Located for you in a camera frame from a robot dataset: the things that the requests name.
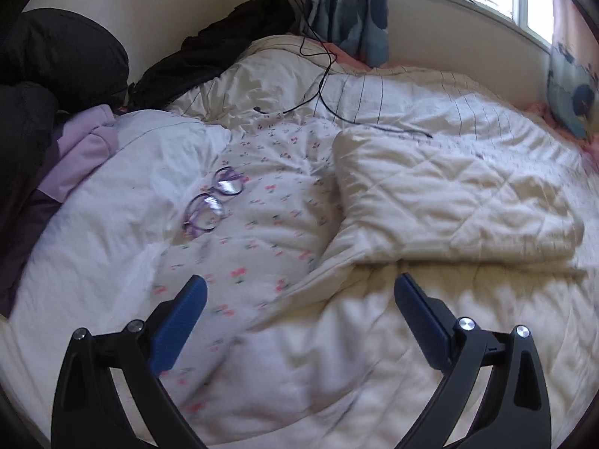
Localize striped white duvet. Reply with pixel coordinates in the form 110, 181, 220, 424
167, 34, 581, 166

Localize black charging cable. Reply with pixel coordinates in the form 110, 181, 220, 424
253, 0, 435, 140

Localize cream quilted puffer coat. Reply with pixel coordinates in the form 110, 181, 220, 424
188, 135, 598, 448

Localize black puffer jacket pile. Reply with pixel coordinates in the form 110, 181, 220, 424
1, 8, 129, 236

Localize left blue cartoon curtain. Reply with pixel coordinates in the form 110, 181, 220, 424
304, 0, 389, 68

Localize lilac hoodie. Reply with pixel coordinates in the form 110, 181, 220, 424
1, 104, 119, 318

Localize white pillow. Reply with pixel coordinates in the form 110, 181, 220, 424
1, 110, 231, 435

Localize purple eyeglasses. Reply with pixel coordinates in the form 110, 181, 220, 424
182, 166, 245, 238

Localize black garment by wall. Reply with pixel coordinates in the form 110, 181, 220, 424
129, 0, 295, 110

